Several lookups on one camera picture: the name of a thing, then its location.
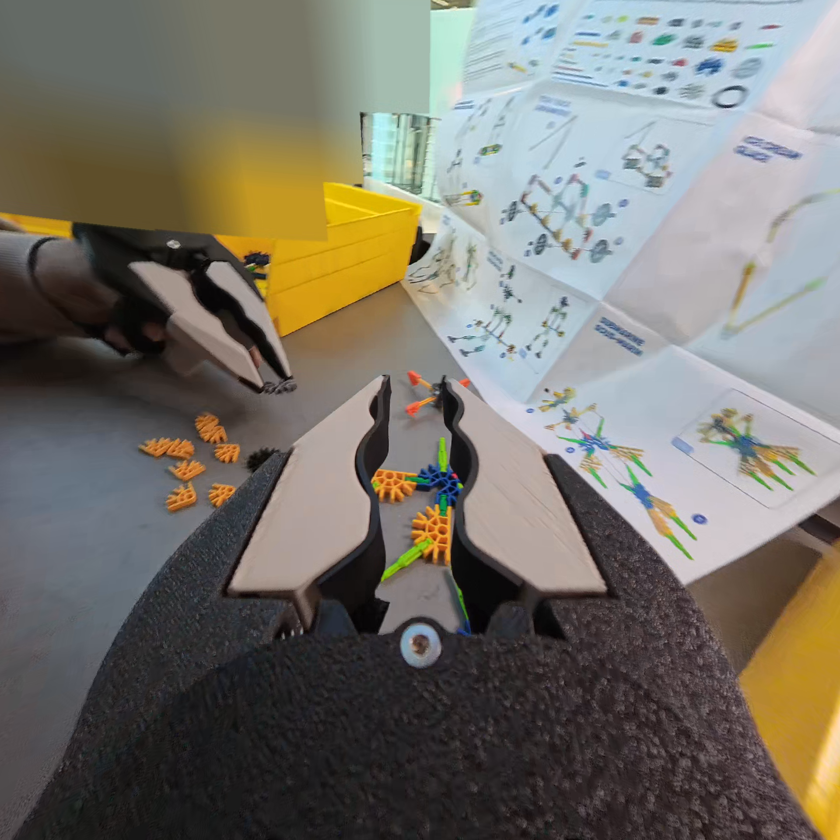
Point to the yellow plastic bin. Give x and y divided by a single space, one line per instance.
800 689
341 262

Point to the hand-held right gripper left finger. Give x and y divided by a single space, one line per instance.
308 525

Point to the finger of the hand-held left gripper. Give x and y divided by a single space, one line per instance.
249 308
197 315

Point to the orange grey cross assembly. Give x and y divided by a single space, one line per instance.
415 379

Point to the black rounded object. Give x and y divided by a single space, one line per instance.
420 246

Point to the person's left hand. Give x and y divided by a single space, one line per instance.
79 295

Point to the orange fan connector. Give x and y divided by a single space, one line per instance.
181 499
207 423
227 453
187 470
216 434
154 447
222 495
182 449

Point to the pile of green red pieces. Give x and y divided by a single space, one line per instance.
256 260

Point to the black snowflake connector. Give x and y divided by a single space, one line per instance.
261 459

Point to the blue green assembly with red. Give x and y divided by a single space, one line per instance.
436 476

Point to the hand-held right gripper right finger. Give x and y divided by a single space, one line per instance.
525 525

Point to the grey snowflake connector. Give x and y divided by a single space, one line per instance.
281 387

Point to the white building instruction sheet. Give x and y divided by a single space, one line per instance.
656 295

